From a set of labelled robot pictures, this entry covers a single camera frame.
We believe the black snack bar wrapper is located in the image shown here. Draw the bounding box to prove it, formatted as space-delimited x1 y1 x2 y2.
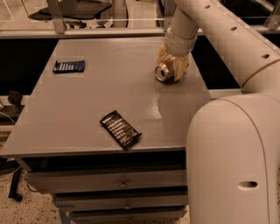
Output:
100 110 142 151

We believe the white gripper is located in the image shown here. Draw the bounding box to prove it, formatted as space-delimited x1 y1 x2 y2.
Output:
156 28 197 81

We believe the black office chair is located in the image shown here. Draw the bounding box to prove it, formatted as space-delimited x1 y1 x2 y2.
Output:
29 0 112 28

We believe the orange soda can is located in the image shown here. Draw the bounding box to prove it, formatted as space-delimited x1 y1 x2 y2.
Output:
155 61 174 81

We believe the top drawer with knob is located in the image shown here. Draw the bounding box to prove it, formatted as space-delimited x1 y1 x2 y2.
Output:
24 166 186 193

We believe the middle drawer with knob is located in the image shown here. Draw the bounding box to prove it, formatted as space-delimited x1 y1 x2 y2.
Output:
54 191 187 212

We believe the blue snack bar wrapper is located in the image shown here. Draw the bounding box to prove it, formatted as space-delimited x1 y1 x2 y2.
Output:
52 60 85 74

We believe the grey drawer cabinet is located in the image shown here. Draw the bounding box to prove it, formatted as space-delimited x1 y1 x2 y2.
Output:
0 36 213 224

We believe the bottom drawer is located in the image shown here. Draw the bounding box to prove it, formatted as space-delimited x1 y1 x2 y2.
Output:
70 206 186 224

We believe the dark object on left ledge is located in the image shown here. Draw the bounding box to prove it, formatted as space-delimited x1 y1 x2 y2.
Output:
8 90 23 114

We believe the metal railing frame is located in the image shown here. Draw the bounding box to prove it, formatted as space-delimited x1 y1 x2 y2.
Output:
0 0 280 40

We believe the drawer with knob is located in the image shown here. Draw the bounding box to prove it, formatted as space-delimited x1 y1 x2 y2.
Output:
54 191 187 212
24 166 186 193

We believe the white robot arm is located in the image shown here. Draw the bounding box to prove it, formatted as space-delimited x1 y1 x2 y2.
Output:
161 0 280 224

